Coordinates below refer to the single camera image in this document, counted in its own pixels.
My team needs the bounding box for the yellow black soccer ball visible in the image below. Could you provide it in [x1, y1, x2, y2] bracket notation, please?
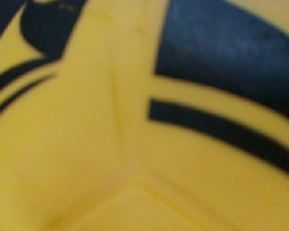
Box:
[0, 0, 289, 231]

